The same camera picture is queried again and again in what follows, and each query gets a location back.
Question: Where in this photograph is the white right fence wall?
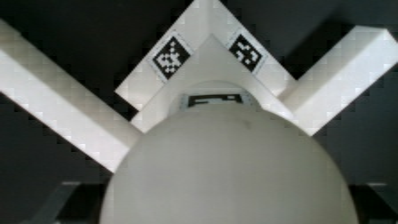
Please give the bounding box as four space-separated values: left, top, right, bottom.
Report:
282 26 398 135

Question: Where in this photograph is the white fence wall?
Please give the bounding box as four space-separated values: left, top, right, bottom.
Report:
282 26 398 135
0 19 142 172

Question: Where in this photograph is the white lamp base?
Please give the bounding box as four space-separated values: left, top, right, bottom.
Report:
115 0 293 131

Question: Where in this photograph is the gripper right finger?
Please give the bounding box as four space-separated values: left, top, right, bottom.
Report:
348 183 398 224

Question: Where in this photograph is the white front fence wall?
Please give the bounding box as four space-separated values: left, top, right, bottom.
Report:
0 19 142 172

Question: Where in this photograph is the white lamp bulb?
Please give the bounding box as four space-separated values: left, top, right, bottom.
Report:
99 103 358 224

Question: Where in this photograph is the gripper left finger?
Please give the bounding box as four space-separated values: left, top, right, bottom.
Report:
19 182 106 224

